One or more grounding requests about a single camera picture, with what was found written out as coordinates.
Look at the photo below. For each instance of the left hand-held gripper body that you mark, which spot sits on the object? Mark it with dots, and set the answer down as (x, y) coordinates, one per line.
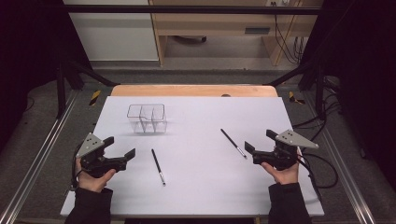
(93, 146)

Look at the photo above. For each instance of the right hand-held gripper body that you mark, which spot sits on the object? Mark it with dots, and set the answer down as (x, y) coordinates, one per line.
(281, 157)

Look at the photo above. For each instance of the black pen with silver tip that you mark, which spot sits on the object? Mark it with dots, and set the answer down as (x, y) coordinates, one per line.
(233, 143)
(157, 166)

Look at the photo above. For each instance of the clear plastic compartment organizer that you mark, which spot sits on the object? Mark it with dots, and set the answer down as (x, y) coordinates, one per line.
(155, 124)

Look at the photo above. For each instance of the person's right hand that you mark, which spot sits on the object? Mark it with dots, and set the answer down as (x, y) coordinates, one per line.
(288, 176)

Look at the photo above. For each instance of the person's left hand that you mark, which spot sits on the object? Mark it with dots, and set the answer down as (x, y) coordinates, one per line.
(90, 183)

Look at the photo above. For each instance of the white table board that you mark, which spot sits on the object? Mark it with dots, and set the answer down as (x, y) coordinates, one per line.
(199, 186)

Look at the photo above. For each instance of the wooden table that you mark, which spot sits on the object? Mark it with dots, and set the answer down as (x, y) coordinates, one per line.
(186, 90)

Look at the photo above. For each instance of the white cabinet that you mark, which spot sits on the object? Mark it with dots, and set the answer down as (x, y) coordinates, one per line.
(115, 37)

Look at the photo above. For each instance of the black curtain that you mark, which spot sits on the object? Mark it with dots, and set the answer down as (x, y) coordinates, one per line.
(28, 62)
(364, 77)

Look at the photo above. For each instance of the light wooden desk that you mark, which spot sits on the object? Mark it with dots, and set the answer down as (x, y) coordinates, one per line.
(218, 21)

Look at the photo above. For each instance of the white power strip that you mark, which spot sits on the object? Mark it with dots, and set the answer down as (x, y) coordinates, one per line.
(278, 2)

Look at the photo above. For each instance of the aluminium floor rail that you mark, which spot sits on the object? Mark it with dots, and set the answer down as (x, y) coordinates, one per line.
(345, 174)
(40, 152)

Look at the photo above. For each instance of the black metal frame stand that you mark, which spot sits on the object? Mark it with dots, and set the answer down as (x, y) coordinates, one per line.
(319, 96)
(61, 93)

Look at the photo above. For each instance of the black horizontal frame bar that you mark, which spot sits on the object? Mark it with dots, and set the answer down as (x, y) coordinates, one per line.
(186, 9)

